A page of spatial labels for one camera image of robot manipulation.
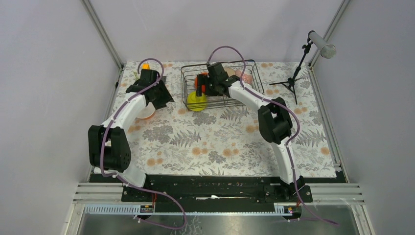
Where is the orange bowl with white inside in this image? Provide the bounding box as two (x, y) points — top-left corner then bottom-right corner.
(137, 102), (156, 119)

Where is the yellow plastic bowl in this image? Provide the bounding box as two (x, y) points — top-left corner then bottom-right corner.
(187, 92), (207, 112)

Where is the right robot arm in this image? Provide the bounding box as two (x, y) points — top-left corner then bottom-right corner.
(195, 62), (300, 202)

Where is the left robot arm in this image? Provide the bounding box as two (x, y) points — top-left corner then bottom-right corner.
(88, 69), (173, 201)

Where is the orange plastic bowl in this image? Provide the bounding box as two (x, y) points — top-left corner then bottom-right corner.
(194, 72), (208, 93)

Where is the beige ceramic bowl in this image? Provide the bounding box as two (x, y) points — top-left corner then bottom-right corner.
(224, 67), (235, 77)

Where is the green mesh piece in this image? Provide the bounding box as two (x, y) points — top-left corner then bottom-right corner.
(133, 71), (139, 81)

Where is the pink patterned bowl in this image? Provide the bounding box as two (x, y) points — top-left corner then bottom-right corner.
(235, 70), (253, 86)

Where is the orange plastic block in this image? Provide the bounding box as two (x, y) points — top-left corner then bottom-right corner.
(141, 63), (150, 70)

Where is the floral tablecloth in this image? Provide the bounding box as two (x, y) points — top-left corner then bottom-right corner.
(126, 61), (336, 178)

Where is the microphone on black stand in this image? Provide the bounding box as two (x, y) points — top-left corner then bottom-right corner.
(269, 30), (337, 105)

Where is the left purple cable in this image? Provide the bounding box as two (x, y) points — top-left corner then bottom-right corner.
(99, 58), (189, 231)

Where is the purple cable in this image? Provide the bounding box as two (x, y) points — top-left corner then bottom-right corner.
(99, 58), (189, 231)
(207, 46), (340, 226)

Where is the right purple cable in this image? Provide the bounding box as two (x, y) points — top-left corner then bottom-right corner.
(207, 46), (340, 226)

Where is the wire dish rack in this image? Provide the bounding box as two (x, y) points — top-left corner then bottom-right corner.
(180, 59), (265, 111)

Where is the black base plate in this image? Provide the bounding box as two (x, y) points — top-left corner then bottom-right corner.
(89, 172), (346, 213)

